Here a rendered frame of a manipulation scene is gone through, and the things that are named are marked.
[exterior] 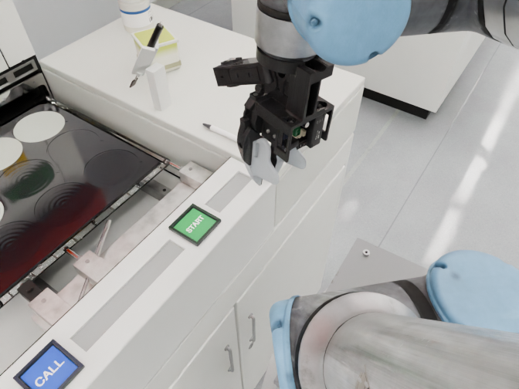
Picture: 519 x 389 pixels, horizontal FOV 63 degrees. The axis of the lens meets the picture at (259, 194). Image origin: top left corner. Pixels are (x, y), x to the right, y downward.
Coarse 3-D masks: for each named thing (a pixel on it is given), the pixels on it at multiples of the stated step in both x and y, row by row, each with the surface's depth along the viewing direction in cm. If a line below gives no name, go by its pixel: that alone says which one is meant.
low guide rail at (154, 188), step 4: (152, 180) 85; (148, 184) 84; (152, 184) 84; (156, 184) 84; (160, 184) 84; (144, 188) 85; (148, 188) 84; (152, 188) 83; (156, 188) 83; (160, 188) 83; (164, 188) 83; (168, 188) 83; (148, 192) 86; (152, 192) 84; (156, 192) 83; (160, 192) 83; (164, 192) 83; (168, 192) 83; (152, 196) 86; (156, 196) 85; (160, 196) 83; (164, 196) 82; (160, 200) 85
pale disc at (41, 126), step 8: (40, 112) 91; (48, 112) 91; (24, 120) 89; (32, 120) 89; (40, 120) 89; (48, 120) 89; (56, 120) 89; (64, 120) 89; (16, 128) 88; (24, 128) 88; (32, 128) 88; (40, 128) 88; (48, 128) 88; (56, 128) 88; (16, 136) 86; (24, 136) 86; (32, 136) 86; (40, 136) 86; (48, 136) 86
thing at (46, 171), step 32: (0, 128) 88; (64, 128) 88; (96, 128) 88; (32, 160) 82; (64, 160) 82; (96, 160) 82; (128, 160) 82; (0, 192) 76; (32, 192) 76; (64, 192) 76; (96, 192) 76; (0, 224) 71; (32, 224) 71; (64, 224) 71; (0, 256) 67; (32, 256) 67; (0, 288) 63
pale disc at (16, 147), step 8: (0, 144) 84; (8, 144) 84; (16, 144) 84; (0, 152) 83; (8, 152) 83; (16, 152) 83; (0, 160) 81; (8, 160) 81; (16, 160) 81; (0, 168) 80
